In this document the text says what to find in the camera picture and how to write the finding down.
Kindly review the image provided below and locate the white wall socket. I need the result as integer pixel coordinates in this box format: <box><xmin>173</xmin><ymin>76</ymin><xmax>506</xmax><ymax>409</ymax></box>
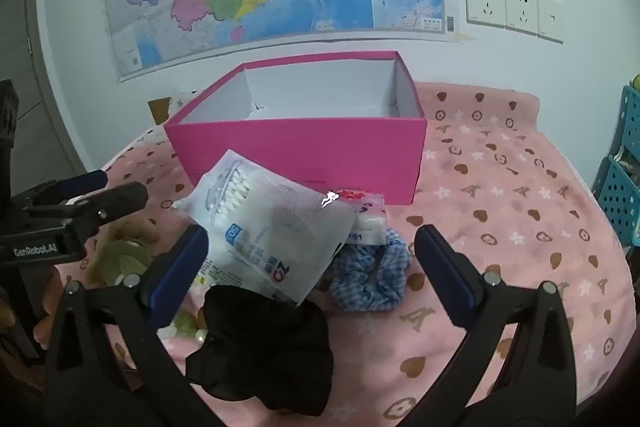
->
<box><xmin>464</xmin><ymin>0</ymin><xmax>507</xmax><ymax>28</ymax></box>
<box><xmin>505</xmin><ymin>0</ymin><xmax>540</xmax><ymax>35</ymax></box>

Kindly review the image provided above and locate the blue plastic basket rack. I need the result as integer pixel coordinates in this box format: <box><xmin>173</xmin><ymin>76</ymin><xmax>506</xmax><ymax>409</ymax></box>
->
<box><xmin>591</xmin><ymin>77</ymin><xmax>640</xmax><ymax>248</ymax></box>

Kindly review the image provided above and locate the blue checked scrunchie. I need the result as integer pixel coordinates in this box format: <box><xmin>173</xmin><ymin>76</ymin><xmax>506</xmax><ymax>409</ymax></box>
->
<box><xmin>327</xmin><ymin>229</ymin><xmax>413</xmax><ymax>313</ymax></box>

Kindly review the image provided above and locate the pale green scrunchie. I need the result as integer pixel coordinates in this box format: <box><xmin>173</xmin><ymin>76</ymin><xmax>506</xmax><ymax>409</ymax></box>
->
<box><xmin>96</xmin><ymin>238</ymin><xmax>208</xmax><ymax>342</ymax></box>

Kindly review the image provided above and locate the grey door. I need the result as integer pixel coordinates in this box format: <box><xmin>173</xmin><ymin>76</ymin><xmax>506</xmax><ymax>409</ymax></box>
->
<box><xmin>0</xmin><ymin>0</ymin><xmax>91</xmax><ymax>188</ymax></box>

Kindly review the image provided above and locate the white wall switch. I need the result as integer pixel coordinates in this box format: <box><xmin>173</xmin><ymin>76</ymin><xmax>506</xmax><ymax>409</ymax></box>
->
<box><xmin>537</xmin><ymin>0</ymin><xmax>566</xmax><ymax>44</ymax></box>

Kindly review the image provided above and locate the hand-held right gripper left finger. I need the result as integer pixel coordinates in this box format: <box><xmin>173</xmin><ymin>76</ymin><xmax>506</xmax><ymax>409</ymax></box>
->
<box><xmin>42</xmin><ymin>223</ymin><xmax>236</xmax><ymax>427</ymax></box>

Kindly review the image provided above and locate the cotton swab packet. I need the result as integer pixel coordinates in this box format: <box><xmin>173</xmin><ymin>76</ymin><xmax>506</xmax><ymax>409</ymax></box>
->
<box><xmin>171</xmin><ymin>149</ymin><xmax>357</xmax><ymax>307</ymax></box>

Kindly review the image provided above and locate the pink floral tissue pack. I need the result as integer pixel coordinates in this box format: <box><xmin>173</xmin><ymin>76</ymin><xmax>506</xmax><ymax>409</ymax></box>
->
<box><xmin>332</xmin><ymin>188</ymin><xmax>388</xmax><ymax>248</ymax></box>

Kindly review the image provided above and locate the black scrunchie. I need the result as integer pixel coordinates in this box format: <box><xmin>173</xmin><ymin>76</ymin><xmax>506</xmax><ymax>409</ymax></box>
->
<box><xmin>185</xmin><ymin>285</ymin><xmax>335</xmax><ymax>418</ymax></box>

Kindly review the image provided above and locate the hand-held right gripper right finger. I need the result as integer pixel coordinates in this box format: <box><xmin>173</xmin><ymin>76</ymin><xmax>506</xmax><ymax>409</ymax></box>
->
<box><xmin>395</xmin><ymin>224</ymin><xmax>578</xmax><ymax>427</ymax></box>

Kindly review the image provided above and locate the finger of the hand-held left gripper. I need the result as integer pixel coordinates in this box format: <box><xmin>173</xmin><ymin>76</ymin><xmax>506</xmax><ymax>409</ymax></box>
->
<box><xmin>10</xmin><ymin>169</ymin><xmax>110</xmax><ymax>208</ymax></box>
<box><xmin>25</xmin><ymin>182</ymin><xmax>150</xmax><ymax>239</ymax></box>

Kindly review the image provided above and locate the pink cardboard box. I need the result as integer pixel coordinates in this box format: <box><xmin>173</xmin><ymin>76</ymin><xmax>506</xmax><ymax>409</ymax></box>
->
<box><xmin>164</xmin><ymin>51</ymin><xmax>428</xmax><ymax>205</ymax></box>

